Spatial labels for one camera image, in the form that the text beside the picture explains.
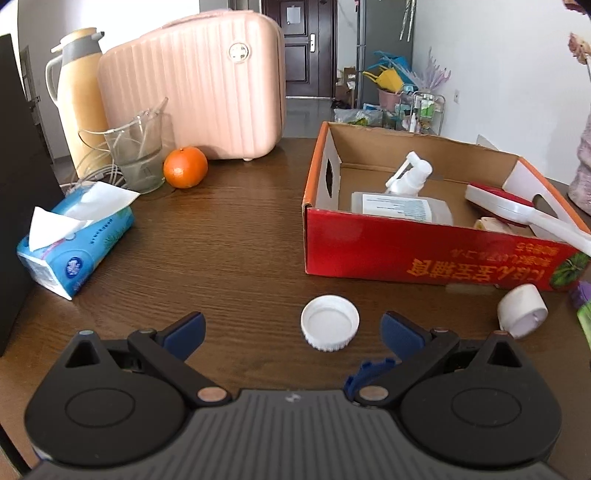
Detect white ribbed bottle cap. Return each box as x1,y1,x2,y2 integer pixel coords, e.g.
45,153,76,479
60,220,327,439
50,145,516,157
301,295,360,352

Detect white tape roll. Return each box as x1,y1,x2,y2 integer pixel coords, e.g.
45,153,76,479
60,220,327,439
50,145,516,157
497,284,548,339

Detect white cotton swab container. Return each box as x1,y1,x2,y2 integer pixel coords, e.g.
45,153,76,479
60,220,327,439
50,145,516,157
351,192,454,226

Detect white spray bottle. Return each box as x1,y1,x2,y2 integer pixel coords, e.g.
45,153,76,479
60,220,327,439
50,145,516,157
386,151,433,197

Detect red white lint brush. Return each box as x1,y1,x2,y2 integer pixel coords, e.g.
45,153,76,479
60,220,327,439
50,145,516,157
465,183,590,255

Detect green spray bottle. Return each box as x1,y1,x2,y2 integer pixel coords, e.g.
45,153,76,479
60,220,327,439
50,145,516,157
576,302,591,348

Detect blue gear lid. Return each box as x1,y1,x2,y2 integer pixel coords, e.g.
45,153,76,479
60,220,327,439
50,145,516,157
342,358,397,401

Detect cream cube toy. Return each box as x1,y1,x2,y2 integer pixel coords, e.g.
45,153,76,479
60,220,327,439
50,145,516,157
474,217,530,236

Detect red cardboard box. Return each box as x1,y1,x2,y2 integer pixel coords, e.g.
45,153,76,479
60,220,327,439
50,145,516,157
301,122,590,291

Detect blue tissue pack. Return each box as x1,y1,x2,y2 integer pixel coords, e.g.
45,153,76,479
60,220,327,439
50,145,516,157
17,182,139,300

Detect orange fruit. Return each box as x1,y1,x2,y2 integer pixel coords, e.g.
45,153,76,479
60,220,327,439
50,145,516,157
163,147,208,189

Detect purple gear lid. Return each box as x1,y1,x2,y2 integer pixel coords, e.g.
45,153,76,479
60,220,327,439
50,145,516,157
569,281,591,310

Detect clear glass cup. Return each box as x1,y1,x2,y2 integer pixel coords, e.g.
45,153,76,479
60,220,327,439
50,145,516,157
78,97,168,194

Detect black paper bag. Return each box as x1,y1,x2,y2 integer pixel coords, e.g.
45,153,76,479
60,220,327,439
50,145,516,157
0,34,63,350

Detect purple textured vase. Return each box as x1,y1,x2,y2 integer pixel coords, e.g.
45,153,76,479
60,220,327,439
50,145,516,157
568,124,591,215

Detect pink mini suitcase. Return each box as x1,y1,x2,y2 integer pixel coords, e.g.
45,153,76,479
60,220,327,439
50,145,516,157
97,10,287,161

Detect yellow thermos jug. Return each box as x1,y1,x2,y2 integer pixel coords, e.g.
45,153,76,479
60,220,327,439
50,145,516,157
45,27,110,178

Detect grey refrigerator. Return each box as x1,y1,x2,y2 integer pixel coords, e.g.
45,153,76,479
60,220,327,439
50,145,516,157
356,0,417,108

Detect dark brown entrance door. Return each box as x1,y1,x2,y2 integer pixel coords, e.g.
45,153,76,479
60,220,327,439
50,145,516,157
262,0,337,99

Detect dried pink roses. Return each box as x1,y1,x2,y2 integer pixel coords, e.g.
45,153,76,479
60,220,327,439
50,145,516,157
562,0,591,84

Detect white charging cable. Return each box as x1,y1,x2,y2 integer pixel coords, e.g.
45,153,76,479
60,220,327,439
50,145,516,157
59,151,126,195

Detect white board against wall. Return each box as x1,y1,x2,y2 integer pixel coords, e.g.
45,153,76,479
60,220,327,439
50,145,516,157
476,134,498,151

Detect wire storage rack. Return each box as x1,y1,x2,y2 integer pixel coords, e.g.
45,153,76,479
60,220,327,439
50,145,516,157
399,91,446,136

